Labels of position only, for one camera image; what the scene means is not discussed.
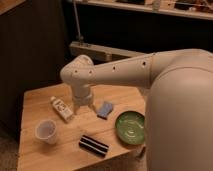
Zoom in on wooden shelf with clutter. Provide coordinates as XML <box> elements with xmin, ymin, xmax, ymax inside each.
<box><xmin>67</xmin><ymin>0</ymin><xmax>213</xmax><ymax>21</ymax></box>

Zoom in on white carton bottle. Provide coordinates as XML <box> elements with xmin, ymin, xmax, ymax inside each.
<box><xmin>50</xmin><ymin>96</ymin><xmax>73</xmax><ymax>122</ymax></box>

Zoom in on long wooden beam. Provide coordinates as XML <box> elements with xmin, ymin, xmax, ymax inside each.
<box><xmin>69</xmin><ymin>41</ymin><xmax>142</xmax><ymax>62</ymax></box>

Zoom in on blue sponge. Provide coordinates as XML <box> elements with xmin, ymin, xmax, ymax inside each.
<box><xmin>97</xmin><ymin>102</ymin><xmax>113</xmax><ymax>119</ymax></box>

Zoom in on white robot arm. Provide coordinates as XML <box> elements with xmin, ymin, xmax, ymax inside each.
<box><xmin>60</xmin><ymin>49</ymin><xmax>213</xmax><ymax>171</ymax></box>

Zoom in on metal pole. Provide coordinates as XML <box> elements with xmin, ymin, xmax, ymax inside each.
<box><xmin>73</xmin><ymin>0</ymin><xmax>84</xmax><ymax>44</ymax></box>

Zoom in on black white striped box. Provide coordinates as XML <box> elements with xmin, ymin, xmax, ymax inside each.
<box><xmin>79</xmin><ymin>135</ymin><xmax>109</xmax><ymax>157</ymax></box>

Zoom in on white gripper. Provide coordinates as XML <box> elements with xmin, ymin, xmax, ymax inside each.
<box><xmin>72</xmin><ymin>93</ymin><xmax>97</xmax><ymax>115</ymax></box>

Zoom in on green ceramic bowl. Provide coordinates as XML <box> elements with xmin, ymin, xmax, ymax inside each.
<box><xmin>115</xmin><ymin>111</ymin><xmax>145</xmax><ymax>145</ymax></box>

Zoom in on clear plastic cup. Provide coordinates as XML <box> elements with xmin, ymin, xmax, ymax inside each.
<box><xmin>35</xmin><ymin>120</ymin><xmax>57</xmax><ymax>144</ymax></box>

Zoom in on wooden table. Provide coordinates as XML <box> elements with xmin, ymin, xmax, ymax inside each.
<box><xmin>17</xmin><ymin>84</ymin><xmax>144</xmax><ymax>171</ymax></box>

